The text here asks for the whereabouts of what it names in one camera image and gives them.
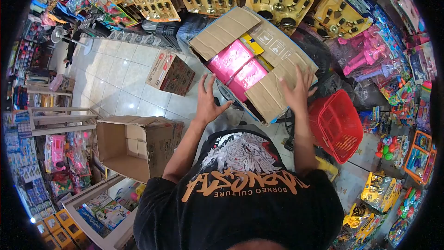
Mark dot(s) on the pink toy box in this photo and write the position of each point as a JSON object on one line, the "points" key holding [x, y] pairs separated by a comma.
{"points": [[229, 59], [247, 78]]}

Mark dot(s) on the full shop shelf of packed toys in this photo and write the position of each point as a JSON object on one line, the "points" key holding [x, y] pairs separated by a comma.
{"points": [[392, 111]]}

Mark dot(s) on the person's right little finger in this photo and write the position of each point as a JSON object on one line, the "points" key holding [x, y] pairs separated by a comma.
{"points": [[313, 91]]}

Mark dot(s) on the person's right hand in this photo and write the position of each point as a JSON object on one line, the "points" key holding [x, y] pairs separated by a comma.
{"points": [[299, 97]]}

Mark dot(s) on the white shelf with colouring books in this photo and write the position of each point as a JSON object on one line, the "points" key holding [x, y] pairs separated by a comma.
{"points": [[104, 211]]}

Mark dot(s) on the bare wooden rack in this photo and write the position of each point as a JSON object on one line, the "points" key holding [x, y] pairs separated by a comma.
{"points": [[59, 120]]}

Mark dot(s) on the red plastic basket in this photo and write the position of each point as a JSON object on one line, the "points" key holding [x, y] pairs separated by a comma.
{"points": [[335, 125]]}

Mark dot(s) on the person's body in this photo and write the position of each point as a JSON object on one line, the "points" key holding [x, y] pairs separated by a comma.
{"points": [[239, 211]]}

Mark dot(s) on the large cardboard box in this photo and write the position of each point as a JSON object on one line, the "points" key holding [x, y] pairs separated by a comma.
{"points": [[274, 86]]}

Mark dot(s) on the person's left thumb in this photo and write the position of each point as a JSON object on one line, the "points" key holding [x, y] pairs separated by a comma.
{"points": [[224, 104]]}

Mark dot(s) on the yellow toy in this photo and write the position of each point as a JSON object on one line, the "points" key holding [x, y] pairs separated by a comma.
{"points": [[327, 168]]}

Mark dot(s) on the standing fan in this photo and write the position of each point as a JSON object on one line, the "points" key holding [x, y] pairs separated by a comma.
{"points": [[60, 34]]}

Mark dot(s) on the black plastic bag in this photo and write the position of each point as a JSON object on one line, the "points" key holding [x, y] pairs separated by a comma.
{"points": [[314, 48]]}

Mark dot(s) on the small printed carton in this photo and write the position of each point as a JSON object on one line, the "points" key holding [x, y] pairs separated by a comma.
{"points": [[170, 73]]}

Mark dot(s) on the yellow toy box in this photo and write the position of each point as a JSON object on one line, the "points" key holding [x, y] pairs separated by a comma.
{"points": [[252, 43]]}

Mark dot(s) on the person's right fingers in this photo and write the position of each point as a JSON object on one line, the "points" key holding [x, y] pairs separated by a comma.
{"points": [[303, 76]]}

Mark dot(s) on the person's left hand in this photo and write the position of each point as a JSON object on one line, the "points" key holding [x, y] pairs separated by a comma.
{"points": [[207, 106]]}

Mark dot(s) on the person's left fingers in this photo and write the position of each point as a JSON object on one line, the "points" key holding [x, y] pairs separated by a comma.
{"points": [[207, 85]]}

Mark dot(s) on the person's right thumb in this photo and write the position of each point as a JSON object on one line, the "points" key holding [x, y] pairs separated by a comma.
{"points": [[286, 85]]}

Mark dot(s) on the empty brown cardboard box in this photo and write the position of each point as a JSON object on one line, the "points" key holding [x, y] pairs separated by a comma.
{"points": [[138, 145]]}

